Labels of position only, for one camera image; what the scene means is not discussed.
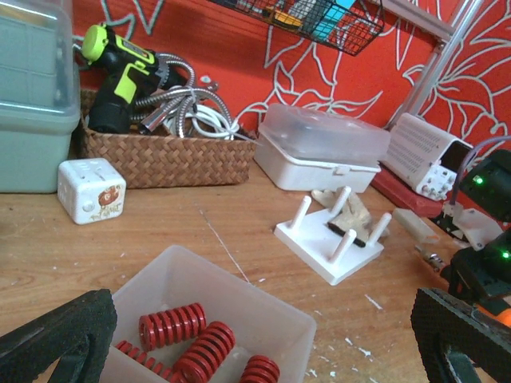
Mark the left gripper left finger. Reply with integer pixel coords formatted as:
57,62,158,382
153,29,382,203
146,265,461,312
1,289,117,382

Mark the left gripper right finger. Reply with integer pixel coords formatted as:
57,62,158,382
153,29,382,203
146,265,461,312
410,288,510,382

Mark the red large spring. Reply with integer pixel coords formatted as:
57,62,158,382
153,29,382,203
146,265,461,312
138,302,207,351
173,321,236,382

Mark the white peg board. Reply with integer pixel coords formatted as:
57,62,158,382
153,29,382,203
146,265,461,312
274,187,392,286

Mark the beige work glove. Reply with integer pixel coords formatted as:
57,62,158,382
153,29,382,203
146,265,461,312
311,190,376,247

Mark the orange black screwdriver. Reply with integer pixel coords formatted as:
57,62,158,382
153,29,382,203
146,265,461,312
415,241,510,327

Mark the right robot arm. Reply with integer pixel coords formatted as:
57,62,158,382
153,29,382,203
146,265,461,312
433,149,510,326

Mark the red spring in bin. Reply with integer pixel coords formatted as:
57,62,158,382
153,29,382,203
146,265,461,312
240,355,280,383

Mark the translucent spring bin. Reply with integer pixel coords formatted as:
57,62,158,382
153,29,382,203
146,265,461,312
112,246,316,382

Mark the small white eraser block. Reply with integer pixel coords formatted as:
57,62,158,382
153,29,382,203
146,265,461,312
392,207,440,243

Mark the white cube adapter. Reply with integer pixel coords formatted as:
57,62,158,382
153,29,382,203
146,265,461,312
57,158,126,225

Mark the white power supply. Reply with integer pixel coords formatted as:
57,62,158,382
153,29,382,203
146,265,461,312
383,113,472,201

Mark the woven wicker basket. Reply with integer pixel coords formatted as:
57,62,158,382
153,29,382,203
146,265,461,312
77,89,256,189

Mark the grey storage box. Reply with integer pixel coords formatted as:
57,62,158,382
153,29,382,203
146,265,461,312
1,1,81,193

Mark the white plastic toolbox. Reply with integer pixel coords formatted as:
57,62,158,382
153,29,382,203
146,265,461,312
255,104,390,193

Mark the flexible metal hose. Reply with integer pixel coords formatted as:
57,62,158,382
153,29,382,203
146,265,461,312
133,53,240,139

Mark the white cable coil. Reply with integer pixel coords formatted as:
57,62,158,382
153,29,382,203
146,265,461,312
171,104,240,140

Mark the green black cordless drill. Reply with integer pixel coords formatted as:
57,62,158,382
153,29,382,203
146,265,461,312
81,23,186,134

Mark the black wire basket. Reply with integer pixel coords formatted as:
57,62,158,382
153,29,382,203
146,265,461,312
214,0,385,57

